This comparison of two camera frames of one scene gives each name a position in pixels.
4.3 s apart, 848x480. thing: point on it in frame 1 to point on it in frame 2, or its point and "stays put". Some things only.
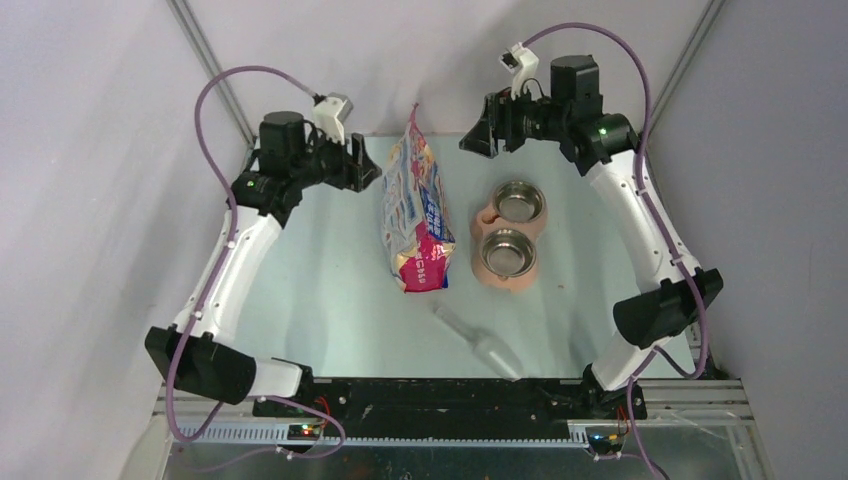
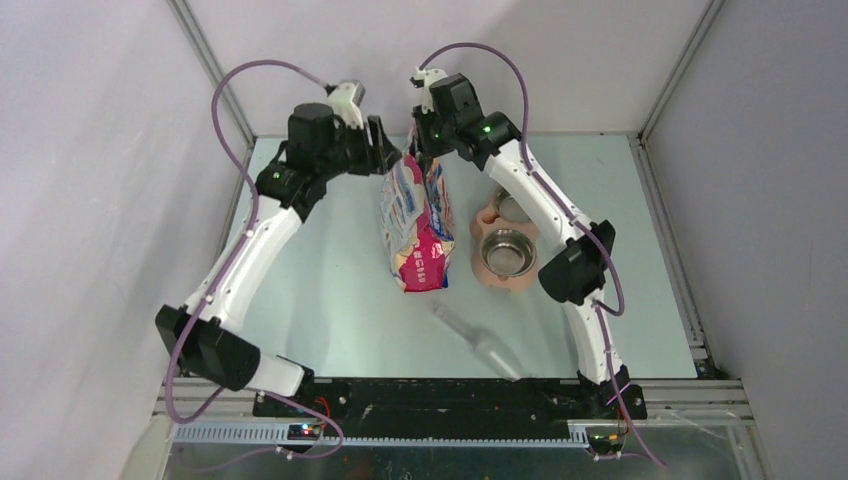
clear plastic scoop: [488, 348] stays put
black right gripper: [496, 123] to [430, 148]
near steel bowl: [508, 253] stays put
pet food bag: [417, 226] stays put
